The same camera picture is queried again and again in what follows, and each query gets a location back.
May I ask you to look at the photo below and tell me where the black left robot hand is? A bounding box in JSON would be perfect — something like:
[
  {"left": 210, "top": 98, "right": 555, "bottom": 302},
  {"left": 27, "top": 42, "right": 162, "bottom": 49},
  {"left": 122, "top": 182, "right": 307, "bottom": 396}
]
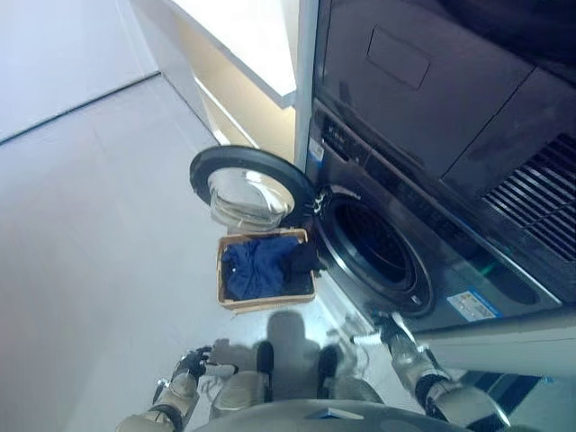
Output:
[{"left": 175, "top": 345, "right": 240, "bottom": 380}]

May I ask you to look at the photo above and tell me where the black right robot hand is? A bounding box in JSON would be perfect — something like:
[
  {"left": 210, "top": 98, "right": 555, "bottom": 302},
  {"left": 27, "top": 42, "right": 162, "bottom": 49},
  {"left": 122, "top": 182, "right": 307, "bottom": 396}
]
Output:
[{"left": 348, "top": 310, "right": 407, "bottom": 347}]

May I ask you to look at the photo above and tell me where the woven tan laundry basket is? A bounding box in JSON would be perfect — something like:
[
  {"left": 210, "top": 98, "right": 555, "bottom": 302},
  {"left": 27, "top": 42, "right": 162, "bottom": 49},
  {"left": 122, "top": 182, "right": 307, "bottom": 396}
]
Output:
[{"left": 216, "top": 228, "right": 320, "bottom": 312}]

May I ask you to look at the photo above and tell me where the dark grey washing machine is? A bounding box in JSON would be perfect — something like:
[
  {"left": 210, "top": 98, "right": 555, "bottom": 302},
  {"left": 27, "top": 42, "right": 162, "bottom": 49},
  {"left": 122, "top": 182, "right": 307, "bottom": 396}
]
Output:
[{"left": 303, "top": 97, "right": 564, "bottom": 335}]

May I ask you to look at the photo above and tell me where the white plinth under machine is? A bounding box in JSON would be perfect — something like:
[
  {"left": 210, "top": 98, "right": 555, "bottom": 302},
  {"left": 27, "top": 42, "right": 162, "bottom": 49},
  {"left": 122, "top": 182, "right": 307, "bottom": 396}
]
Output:
[{"left": 411, "top": 321, "right": 576, "bottom": 374}]

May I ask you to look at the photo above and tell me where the round washing machine door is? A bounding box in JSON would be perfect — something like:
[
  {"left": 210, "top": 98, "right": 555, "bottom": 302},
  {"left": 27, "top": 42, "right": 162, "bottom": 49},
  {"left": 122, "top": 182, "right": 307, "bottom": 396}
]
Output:
[{"left": 188, "top": 144, "right": 319, "bottom": 228}]

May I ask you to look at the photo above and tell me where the left robot leg black foot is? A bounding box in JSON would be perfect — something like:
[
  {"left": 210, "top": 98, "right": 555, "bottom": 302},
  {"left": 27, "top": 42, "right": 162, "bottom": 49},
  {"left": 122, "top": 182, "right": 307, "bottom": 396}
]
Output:
[{"left": 210, "top": 340, "right": 276, "bottom": 420}]

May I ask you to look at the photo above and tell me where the robot leg black foot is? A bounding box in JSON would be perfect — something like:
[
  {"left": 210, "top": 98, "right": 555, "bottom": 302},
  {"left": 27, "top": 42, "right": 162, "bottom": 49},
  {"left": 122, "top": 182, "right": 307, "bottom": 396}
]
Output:
[
  {"left": 210, "top": 340, "right": 276, "bottom": 420},
  {"left": 316, "top": 345, "right": 384, "bottom": 405}
]

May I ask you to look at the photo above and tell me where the right robot leg black foot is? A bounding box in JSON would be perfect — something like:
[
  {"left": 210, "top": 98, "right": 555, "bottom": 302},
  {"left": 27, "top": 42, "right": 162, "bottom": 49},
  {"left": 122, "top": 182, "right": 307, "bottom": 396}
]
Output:
[{"left": 316, "top": 345, "right": 384, "bottom": 405}]

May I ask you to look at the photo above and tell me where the blue white energy label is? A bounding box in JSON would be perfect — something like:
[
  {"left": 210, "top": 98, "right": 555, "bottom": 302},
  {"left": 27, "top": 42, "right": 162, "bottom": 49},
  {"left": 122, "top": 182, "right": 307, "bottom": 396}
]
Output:
[{"left": 446, "top": 291, "right": 497, "bottom": 322}]

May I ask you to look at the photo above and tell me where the black garment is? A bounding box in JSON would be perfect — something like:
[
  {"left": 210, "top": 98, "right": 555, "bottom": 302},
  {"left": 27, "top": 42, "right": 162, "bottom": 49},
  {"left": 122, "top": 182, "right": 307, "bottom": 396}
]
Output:
[{"left": 282, "top": 244, "right": 323, "bottom": 292}]

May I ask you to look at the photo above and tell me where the blue garment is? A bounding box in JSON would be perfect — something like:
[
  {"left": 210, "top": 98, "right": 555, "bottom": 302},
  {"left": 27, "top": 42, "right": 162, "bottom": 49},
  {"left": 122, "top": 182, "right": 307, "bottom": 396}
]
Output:
[{"left": 221, "top": 238, "right": 302, "bottom": 302}]

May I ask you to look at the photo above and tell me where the grey robot torso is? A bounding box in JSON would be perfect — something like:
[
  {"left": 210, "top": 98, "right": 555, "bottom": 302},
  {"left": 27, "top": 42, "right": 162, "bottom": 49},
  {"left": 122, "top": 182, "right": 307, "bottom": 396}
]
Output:
[{"left": 188, "top": 397, "right": 436, "bottom": 432}]

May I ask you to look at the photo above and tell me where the dark grey stacked dryer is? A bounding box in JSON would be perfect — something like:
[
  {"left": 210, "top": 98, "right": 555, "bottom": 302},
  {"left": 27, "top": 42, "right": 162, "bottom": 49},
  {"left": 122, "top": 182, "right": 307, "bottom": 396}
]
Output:
[{"left": 313, "top": 0, "right": 576, "bottom": 292}]

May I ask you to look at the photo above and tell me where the white vertical side panel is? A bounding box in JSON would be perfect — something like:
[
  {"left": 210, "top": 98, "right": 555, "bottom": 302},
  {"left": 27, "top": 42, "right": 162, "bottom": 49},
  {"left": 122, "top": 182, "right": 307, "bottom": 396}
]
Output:
[{"left": 291, "top": 0, "right": 321, "bottom": 177}]

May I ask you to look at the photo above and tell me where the white wall cabinet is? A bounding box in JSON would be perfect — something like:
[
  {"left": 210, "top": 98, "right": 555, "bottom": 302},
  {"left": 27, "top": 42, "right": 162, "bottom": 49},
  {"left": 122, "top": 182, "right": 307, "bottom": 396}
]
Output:
[{"left": 159, "top": 0, "right": 299, "bottom": 159}]

